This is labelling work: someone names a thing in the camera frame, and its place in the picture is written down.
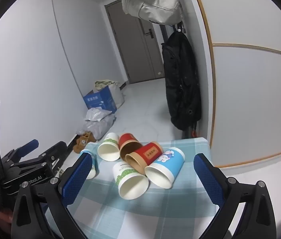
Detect black jacket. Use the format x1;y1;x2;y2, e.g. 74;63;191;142
161;31;202;130

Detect blue cartoon paper cup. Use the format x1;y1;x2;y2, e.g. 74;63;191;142
144;147;186;189

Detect beige backpack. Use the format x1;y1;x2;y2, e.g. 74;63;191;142
122;0;184;25

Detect blue cardboard box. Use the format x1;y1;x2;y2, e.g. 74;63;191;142
83;86;118;114

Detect white paper cup blue print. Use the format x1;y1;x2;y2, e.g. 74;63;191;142
80;149;96;180

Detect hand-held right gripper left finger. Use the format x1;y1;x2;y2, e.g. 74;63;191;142
11;152;93;239

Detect blue checkered tablecloth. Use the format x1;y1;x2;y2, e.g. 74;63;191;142
45;137;220;239

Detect grey door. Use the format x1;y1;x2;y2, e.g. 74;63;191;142
105;0;166;84

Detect white paper cup green print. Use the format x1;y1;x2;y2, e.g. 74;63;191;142
112;161;149;200
97;132;120;161

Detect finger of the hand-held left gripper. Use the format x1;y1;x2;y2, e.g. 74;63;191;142
2;139;39;166
11;141;68;173

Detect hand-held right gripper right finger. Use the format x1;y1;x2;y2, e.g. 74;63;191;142
193;153;281;239

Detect white sack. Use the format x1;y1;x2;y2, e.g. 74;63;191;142
108;83;125;109

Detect plain red paper cup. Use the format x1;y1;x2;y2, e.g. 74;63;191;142
119;133;143;161

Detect beige cloth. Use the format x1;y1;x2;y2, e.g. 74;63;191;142
94;80;120;90

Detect white plastic bag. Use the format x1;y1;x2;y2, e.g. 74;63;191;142
85;107;113;122

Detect grey plastic bags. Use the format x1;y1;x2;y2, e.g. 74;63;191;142
77;115;116;141

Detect white wardrobe with wood trim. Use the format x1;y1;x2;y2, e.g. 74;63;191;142
189;0;281;168

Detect red paper cup gold label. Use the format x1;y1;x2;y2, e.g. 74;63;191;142
125;142;164;176

